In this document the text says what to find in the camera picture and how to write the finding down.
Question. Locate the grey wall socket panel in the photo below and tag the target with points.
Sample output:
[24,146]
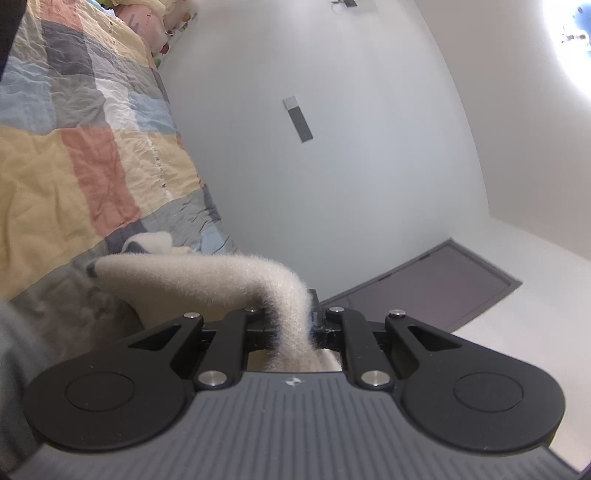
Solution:
[298,120]

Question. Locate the bright ceiling lamp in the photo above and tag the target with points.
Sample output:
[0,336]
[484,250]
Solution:
[572,46]

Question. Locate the pink pillow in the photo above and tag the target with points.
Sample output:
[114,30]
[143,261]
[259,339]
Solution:
[143,25]

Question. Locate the cream fleece blanket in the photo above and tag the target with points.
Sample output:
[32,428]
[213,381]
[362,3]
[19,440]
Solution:
[159,4]

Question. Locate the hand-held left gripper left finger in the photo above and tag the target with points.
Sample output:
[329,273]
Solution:
[258,334]

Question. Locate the plush toy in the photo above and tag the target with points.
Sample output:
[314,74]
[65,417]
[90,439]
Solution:
[178,18]

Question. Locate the grey door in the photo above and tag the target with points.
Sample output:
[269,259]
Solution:
[429,286]

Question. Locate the fruit print pillow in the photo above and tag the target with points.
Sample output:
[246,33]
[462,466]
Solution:
[168,46]

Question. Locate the patchwork quilt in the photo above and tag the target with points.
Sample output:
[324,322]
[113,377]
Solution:
[69,161]

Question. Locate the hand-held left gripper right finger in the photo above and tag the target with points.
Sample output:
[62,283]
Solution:
[325,332]

